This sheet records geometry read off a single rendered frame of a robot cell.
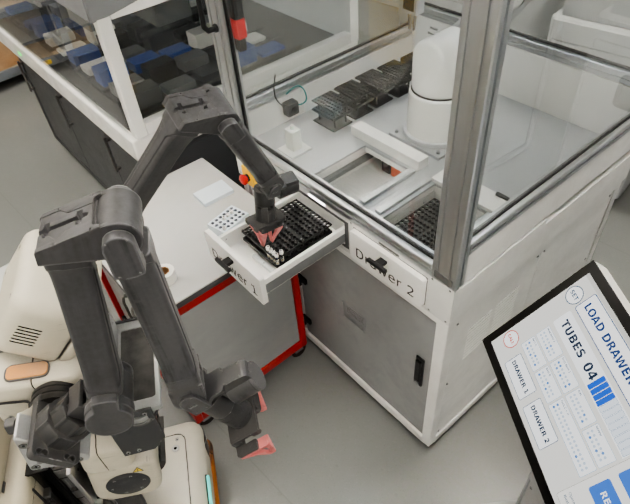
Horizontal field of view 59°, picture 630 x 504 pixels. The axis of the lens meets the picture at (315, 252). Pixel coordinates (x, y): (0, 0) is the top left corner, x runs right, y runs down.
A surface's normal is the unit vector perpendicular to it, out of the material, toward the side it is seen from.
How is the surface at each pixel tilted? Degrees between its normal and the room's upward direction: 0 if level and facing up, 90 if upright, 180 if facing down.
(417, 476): 0
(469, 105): 90
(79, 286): 94
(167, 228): 0
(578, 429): 50
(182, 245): 0
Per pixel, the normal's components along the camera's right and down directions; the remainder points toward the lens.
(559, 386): -0.80, -0.37
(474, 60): -0.76, 0.49
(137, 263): 0.25, 0.67
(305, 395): -0.07, -0.71
